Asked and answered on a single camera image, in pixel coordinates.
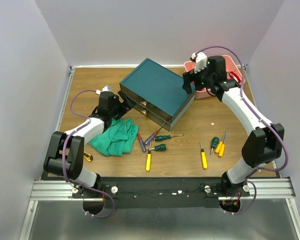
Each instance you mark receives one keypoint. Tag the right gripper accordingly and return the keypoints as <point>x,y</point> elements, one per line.
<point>188,81</point>

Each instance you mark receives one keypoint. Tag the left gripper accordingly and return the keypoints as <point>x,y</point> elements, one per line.
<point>124,108</point>

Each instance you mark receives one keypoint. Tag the clear drawer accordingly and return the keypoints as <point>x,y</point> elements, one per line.
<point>148,105</point>

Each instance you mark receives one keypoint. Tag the yellow utility knife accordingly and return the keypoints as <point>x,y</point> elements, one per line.
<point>88,157</point>

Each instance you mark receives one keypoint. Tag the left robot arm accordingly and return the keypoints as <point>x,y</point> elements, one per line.
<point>65,152</point>

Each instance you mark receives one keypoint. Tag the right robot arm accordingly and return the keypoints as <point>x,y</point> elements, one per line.
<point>264,141</point>

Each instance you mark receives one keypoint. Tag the teal drawer cabinet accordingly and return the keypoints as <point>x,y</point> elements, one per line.
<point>163,88</point>

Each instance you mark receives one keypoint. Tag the green cloth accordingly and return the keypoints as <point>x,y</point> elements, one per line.
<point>117,140</point>

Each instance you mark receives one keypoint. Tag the red white item in tray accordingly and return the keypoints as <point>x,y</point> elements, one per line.
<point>234,76</point>

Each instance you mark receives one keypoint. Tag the green long screwdriver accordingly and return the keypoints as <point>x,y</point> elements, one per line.
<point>160,138</point>

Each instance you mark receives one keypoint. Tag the green stubby screwdriver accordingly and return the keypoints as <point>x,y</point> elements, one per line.
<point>160,147</point>

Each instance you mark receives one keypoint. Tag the yellow screwdriver left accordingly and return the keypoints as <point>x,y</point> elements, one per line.
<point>148,159</point>

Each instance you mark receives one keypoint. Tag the yellow screwdriver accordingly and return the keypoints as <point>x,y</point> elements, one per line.
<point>203,156</point>
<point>148,159</point>

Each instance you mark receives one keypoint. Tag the green small screwdriver right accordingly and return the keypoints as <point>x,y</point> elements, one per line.
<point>214,143</point>

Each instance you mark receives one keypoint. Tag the orange screwdriver long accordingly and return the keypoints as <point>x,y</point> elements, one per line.
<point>217,149</point>

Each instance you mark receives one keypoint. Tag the orange screwdriver short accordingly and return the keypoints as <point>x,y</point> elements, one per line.
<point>221,151</point>

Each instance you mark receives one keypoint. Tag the yellow screwdriver middle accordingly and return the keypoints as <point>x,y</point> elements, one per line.
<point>203,156</point>

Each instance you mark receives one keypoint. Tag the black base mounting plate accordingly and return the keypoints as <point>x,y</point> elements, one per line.
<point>163,192</point>

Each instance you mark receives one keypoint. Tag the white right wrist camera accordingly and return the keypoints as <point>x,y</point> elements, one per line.
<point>200,60</point>

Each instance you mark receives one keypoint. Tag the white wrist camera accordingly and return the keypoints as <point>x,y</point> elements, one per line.
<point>106,88</point>
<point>200,60</point>

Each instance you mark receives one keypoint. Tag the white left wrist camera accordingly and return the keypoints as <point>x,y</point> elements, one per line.
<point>106,88</point>

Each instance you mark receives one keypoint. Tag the aluminium rail frame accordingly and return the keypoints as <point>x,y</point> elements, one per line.
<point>56,215</point>

